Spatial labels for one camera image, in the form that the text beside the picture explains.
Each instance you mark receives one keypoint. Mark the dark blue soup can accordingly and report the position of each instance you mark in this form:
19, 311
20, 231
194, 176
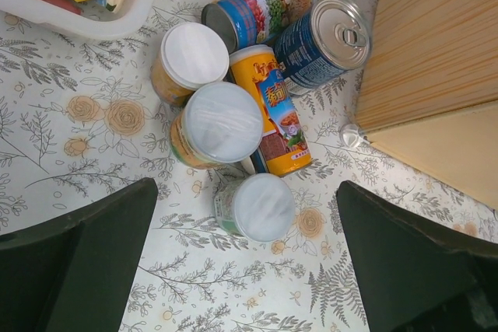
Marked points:
329, 40

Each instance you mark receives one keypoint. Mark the white plastic basket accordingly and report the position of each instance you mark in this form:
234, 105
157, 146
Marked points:
95, 22

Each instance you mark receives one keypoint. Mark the green can clear lid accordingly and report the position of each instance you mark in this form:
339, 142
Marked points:
260, 208

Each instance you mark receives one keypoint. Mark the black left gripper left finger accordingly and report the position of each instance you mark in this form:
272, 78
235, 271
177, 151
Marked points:
75, 272

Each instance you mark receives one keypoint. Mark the blue mixed bean can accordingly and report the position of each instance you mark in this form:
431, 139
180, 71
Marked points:
243, 23

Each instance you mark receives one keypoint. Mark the orange can clear lid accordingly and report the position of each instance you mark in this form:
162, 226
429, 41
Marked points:
220, 124

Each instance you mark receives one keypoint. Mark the yellow can white lid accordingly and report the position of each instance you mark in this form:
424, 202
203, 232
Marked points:
191, 55

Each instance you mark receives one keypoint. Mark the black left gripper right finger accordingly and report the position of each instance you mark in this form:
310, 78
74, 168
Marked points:
413, 273

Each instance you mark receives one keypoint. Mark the wooden box counter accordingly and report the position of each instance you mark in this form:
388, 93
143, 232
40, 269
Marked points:
429, 91

